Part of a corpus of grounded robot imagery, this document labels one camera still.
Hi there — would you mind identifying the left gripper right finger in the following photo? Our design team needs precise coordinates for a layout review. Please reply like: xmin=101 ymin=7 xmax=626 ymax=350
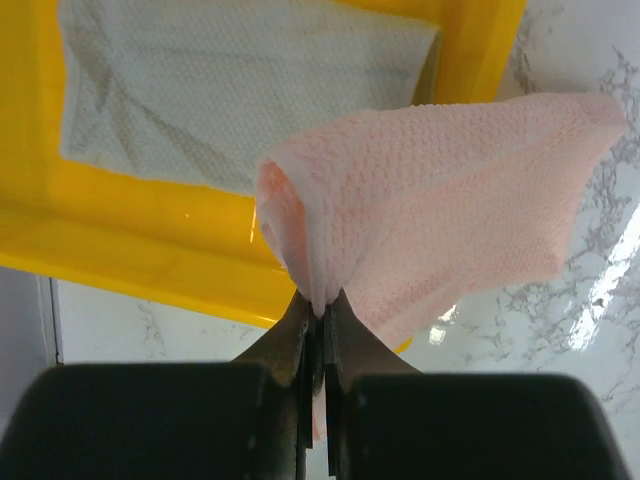
xmin=321 ymin=291 xmax=419 ymax=479

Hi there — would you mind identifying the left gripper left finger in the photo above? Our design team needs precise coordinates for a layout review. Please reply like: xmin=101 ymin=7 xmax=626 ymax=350
xmin=233 ymin=293 xmax=316 ymax=479

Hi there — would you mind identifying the pink towel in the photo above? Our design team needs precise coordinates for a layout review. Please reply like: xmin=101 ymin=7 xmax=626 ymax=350
xmin=256 ymin=92 xmax=627 ymax=348

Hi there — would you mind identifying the grey towel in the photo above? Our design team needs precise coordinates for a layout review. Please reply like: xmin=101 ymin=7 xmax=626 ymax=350
xmin=58 ymin=1 xmax=442 ymax=194

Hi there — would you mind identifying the yellow plastic tray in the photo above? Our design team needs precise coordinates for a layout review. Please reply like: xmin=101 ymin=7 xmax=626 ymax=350
xmin=1 ymin=1 xmax=525 ymax=327

